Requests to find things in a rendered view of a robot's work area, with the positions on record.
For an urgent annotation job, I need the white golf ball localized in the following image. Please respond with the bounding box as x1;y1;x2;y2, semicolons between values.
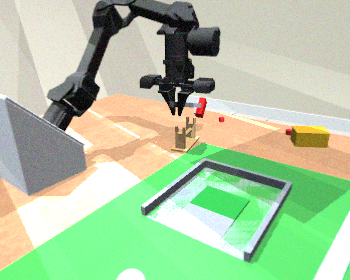
117;269;146;280

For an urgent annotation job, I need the red putter with grey shaft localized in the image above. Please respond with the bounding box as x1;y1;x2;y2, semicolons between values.
168;97;207;118

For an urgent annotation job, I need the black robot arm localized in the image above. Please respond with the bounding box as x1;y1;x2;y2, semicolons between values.
42;0;221;132

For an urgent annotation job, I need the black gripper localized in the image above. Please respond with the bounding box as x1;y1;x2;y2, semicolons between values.
140;55;215;117

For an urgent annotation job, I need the green putting mat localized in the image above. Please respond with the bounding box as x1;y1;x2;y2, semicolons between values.
0;143;350;280

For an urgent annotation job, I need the yellow box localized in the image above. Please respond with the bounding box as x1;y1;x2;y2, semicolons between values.
290;126;330;148

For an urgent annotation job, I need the white flat bar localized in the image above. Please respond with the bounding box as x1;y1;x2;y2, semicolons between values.
314;212;350;280

